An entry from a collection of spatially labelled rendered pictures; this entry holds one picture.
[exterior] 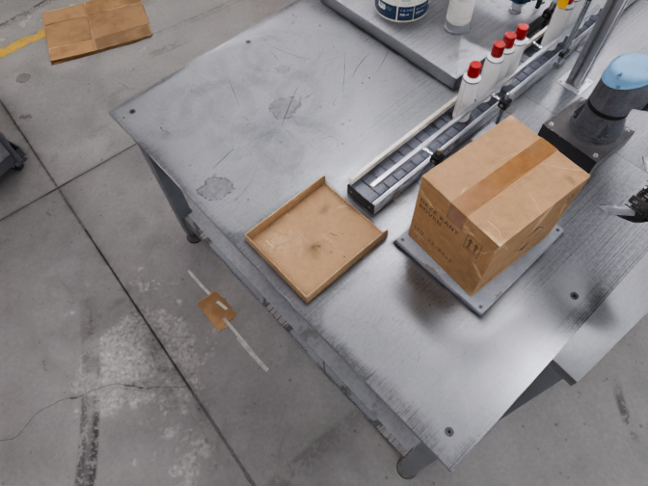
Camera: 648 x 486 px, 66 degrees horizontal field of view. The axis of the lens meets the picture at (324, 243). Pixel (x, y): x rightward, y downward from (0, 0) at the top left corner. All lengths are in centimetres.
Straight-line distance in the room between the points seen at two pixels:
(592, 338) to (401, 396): 50
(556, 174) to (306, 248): 66
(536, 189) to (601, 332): 43
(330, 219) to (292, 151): 28
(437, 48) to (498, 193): 81
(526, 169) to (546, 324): 41
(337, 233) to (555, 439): 125
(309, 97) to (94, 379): 144
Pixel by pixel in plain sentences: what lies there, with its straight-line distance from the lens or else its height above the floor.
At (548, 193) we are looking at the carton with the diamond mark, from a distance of 122.
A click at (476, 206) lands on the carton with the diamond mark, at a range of 115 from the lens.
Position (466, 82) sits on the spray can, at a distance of 153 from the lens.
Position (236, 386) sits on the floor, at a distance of 215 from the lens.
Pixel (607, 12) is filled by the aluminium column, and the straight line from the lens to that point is 178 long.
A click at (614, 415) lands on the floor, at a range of 234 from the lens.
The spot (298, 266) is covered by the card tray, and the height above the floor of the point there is 83.
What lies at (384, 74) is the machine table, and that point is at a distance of 183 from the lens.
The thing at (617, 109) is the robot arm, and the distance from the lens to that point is 162.
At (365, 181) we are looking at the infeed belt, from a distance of 145.
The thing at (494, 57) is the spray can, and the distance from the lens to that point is 161.
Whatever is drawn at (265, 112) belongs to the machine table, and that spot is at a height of 83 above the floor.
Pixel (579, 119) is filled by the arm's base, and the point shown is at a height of 94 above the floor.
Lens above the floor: 205
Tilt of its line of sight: 60 degrees down
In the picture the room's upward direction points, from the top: 3 degrees counter-clockwise
